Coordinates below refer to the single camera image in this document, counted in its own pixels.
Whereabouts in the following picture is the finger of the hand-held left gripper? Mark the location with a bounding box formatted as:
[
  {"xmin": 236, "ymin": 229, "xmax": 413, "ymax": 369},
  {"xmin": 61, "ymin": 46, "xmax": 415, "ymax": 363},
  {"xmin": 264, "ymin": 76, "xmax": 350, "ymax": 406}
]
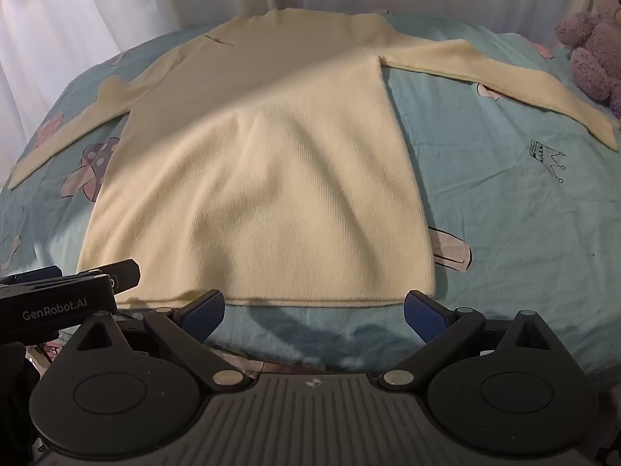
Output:
[
  {"xmin": 0, "ymin": 265, "xmax": 64, "ymax": 286},
  {"xmin": 76, "ymin": 259, "xmax": 142, "ymax": 298}
]

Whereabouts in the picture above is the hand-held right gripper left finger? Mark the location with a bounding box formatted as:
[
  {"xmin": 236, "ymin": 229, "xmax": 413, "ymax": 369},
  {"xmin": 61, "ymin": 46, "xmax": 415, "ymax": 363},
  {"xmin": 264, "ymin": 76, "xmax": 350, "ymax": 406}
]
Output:
[{"xmin": 67, "ymin": 289, "xmax": 252, "ymax": 392}]

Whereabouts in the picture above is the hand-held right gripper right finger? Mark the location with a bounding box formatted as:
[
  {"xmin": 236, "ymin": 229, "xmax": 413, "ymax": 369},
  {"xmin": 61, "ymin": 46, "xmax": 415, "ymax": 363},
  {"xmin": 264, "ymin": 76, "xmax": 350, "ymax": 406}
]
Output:
[{"xmin": 378, "ymin": 289, "xmax": 560, "ymax": 391}]

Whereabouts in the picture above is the cream knit sweater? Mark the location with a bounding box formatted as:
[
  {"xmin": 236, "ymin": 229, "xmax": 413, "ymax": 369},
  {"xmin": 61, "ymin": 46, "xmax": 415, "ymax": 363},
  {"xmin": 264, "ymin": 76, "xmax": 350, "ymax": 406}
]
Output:
[{"xmin": 7, "ymin": 7, "xmax": 620, "ymax": 310}]

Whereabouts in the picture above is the white curtain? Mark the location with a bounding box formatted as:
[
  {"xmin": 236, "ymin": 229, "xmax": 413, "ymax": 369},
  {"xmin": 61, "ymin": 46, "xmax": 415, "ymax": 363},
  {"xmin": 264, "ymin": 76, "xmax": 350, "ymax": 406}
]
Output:
[{"xmin": 0, "ymin": 0, "xmax": 600, "ymax": 104}]

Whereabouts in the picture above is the purple teddy bear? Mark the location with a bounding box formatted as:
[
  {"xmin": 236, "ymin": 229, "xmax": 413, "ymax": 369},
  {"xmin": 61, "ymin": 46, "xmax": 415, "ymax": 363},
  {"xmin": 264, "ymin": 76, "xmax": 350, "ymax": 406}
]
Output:
[{"xmin": 554, "ymin": 0, "xmax": 621, "ymax": 120}]

